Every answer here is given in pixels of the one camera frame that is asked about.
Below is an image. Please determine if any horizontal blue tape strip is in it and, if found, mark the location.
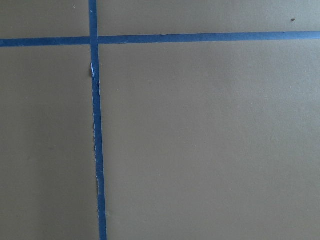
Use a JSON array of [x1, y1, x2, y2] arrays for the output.
[[0, 31, 320, 48]]

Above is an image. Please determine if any vertical blue tape strip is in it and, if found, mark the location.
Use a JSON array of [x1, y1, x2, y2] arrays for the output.
[[88, 0, 107, 240]]

